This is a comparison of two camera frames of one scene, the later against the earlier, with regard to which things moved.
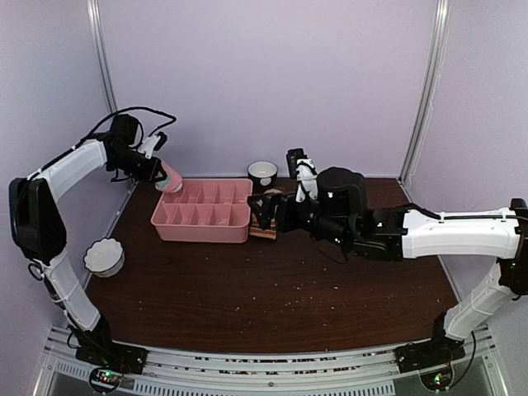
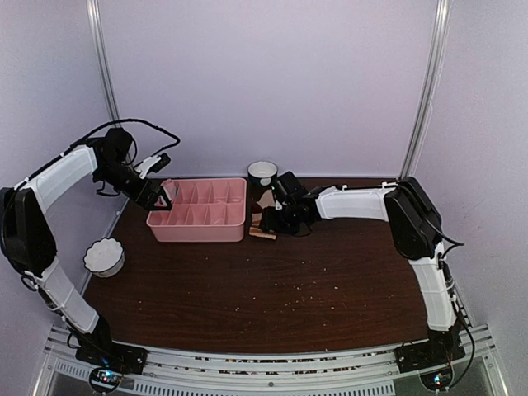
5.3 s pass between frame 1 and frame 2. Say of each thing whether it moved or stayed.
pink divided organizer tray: stayed
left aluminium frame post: stayed
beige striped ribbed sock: stayed
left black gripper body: moved
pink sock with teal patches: moved
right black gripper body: stayed
